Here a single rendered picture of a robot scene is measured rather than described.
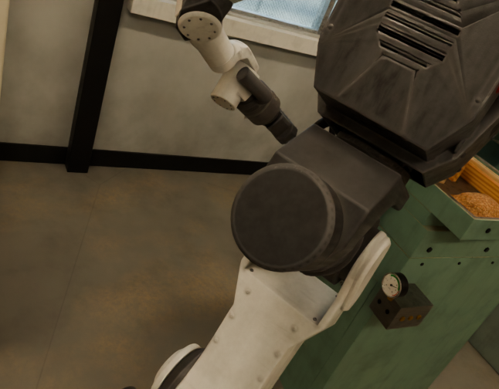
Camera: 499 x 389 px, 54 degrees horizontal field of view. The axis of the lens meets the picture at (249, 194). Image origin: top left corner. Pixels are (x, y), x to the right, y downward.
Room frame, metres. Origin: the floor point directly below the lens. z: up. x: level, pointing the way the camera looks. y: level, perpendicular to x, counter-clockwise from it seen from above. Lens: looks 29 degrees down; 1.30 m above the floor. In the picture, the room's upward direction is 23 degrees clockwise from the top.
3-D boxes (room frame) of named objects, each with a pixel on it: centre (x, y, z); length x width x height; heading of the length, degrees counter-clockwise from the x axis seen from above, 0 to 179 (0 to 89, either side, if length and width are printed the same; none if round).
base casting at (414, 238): (1.42, -0.54, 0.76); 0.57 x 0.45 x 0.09; 125
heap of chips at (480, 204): (1.10, -0.51, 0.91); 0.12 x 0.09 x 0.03; 125
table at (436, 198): (1.29, -0.35, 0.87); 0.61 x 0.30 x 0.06; 35
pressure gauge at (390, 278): (1.02, -0.42, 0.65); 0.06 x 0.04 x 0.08; 35
